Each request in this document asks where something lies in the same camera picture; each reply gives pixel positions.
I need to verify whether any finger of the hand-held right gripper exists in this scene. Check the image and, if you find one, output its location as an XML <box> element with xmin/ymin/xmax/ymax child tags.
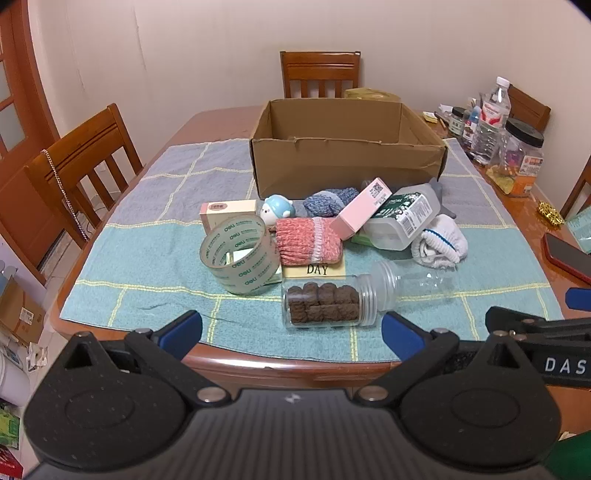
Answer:
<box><xmin>566</xmin><ymin>288</ymin><xmax>591</xmax><ymax>313</ymax></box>
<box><xmin>485</xmin><ymin>306</ymin><xmax>591</xmax><ymax>344</ymax></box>

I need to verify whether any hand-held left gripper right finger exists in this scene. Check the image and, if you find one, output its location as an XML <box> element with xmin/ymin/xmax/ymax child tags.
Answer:
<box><xmin>355</xmin><ymin>311</ymin><xmax>536</xmax><ymax>407</ymax></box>

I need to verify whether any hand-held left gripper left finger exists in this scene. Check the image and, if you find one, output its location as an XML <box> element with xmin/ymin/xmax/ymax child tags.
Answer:
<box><xmin>59</xmin><ymin>310</ymin><xmax>230</xmax><ymax>409</ymax></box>

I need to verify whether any clear plastic jar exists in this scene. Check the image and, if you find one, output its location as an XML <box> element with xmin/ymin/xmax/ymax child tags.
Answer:
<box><xmin>369</xmin><ymin>259</ymin><xmax>455</xmax><ymax>312</ymax></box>

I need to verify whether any clear tape roll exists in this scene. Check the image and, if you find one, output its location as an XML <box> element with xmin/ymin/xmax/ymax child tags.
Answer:
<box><xmin>199</xmin><ymin>213</ymin><xmax>283</xmax><ymax>296</ymax></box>

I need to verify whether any clear jar with brown cookies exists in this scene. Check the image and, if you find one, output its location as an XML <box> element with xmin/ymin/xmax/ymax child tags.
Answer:
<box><xmin>281</xmin><ymin>273</ymin><xmax>382</xmax><ymax>329</ymax></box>

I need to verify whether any white sock blue stripe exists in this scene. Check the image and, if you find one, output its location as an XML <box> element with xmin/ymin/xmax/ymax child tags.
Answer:
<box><xmin>411</xmin><ymin>215</ymin><xmax>469</xmax><ymax>269</ymax></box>

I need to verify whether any yellow card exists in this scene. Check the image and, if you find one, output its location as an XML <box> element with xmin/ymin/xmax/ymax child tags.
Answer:
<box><xmin>281</xmin><ymin>258</ymin><xmax>347</xmax><ymax>279</ymax></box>

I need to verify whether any cotton swab container green label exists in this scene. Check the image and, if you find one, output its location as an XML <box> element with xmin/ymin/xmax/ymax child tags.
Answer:
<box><xmin>360</xmin><ymin>187</ymin><xmax>441</xmax><ymax>251</ymax></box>

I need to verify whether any small beige box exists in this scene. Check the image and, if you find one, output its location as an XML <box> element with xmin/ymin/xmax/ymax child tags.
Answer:
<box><xmin>199</xmin><ymin>199</ymin><xmax>258</xmax><ymax>234</ymax></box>

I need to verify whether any long pink box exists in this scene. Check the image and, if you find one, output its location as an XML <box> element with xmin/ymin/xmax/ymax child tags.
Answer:
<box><xmin>329</xmin><ymin>178</ymin><xmax>393</xmax><ymax>241</ymax></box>

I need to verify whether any pink knitted sock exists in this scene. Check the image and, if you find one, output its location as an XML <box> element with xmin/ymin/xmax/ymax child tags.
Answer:
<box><xmin>274</xmin><ymin>217</ymin><xmax>345</xmax><ymax>267</ymax></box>

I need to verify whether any blue knitted sock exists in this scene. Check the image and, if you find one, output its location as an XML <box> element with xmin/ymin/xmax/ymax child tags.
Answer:
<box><xmin>303</xmin><ymin>187</ymin><xmax>361</xmax><ymax>217</ymax></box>

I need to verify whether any blue round toy figurine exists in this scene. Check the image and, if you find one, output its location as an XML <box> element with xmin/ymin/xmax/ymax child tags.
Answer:
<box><xmin>259</xmin><ymin>194</ymin><xmax>296</xmax><ymax>227</ymax></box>

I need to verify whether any red phone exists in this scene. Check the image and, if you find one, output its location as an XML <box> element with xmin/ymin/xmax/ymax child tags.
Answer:
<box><xmin>542</xmin><ymin>232</ymin><xmax>591</xmax><ymax>282</ymax></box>

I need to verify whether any teal leaflet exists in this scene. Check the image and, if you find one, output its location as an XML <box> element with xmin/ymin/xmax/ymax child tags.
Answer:
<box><xmin>566</xmin><ymin>210</ymin><xmax>591</xmax><ymax>252</ymax></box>

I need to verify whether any blue green checked towel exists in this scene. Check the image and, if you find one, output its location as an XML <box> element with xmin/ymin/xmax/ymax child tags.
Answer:
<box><xmin>60</xmin><ymin>137</ymin><xmax>565</xmax><ymax>363</ymax></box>

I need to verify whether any gold ornament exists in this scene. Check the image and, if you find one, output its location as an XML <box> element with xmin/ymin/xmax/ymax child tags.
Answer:
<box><xmin>536</xmin><ymin>200</ymin><xmax>565</xmax><ymax>225</ymax></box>

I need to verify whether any dark green cloth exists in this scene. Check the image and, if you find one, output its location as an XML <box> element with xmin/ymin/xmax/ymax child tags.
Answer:
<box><xmin>540</xmin><ymin>431</ymin><xmax>591</xmax><ymax>480</ymax></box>

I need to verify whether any wooden chair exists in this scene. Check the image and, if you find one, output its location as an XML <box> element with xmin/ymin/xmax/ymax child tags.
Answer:
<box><xmin>24</xmin><ymin>102</ymin><xmax>144</xmax><ymax>241</ymax></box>
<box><xmin>279</xmin><ymin>50</ymin><xmax>362</xmax><ymax>100</ymax></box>
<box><xmin>560</xmin><ymin>154</ymin><xmax>591</xmax><ymax>220</ymax></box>
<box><xmin>505</xmin><ymin>84</ymin><xmax>552</xmax><ymax>134</ymax></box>

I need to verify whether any clear jar black lid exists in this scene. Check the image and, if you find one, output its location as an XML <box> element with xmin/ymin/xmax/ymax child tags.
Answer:
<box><xmin>489</xmin><ymin>117</ymin><xmax>546</xmax><ymax>198</ymax></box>

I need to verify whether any flat cardboard carton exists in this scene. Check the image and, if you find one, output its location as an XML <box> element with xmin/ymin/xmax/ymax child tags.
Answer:
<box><xmin>0</xmin><ymin>277</ymin><xmax>45</xmax><ymax>346</ymax></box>

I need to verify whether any water bottle red label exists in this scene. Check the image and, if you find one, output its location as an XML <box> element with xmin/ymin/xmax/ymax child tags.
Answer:
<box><xmin>472</xmin><ymin>76</ymin><xmax>512</xmax><ymax>166</ymax></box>

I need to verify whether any small jar dark lid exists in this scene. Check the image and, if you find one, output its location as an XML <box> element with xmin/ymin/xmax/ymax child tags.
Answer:
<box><xmin>449</xmin><ymin>106</ymin><xmax>468</xmax><ymax>138</ymax></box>

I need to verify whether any wooden door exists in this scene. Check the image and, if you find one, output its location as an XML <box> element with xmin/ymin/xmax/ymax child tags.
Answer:
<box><xmin>0</xmin><ymin>0</ymin><xmax>65</xmax><ymax>273</ymax></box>

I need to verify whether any metal chain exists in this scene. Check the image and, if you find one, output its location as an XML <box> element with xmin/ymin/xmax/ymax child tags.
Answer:
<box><xmin>41</xmin><ymin>149</ymin><xmax>88</xmax><ymax>241</ymax></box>

